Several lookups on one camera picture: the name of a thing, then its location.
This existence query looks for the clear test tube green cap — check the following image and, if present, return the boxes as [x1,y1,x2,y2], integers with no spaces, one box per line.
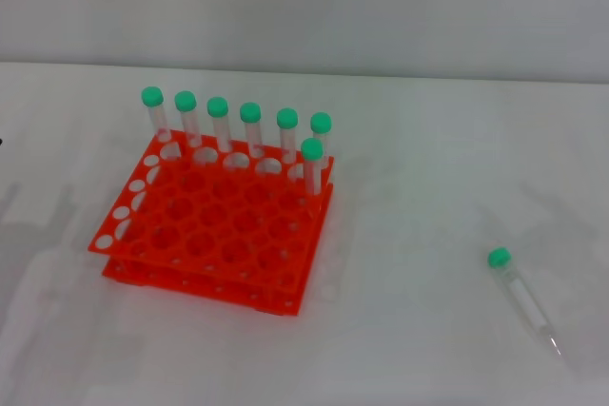
[141,86,172,142]
[486,246,563,358]
[310,111,333,170]
[239,101,265,159]
[206,96,235,153]
[276,106,301,165]
[173,90,204,148]
[301,137,325,197]

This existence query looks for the orange plastic test tube rack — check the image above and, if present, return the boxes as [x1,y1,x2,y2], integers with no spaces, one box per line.
[88,128,336,318]

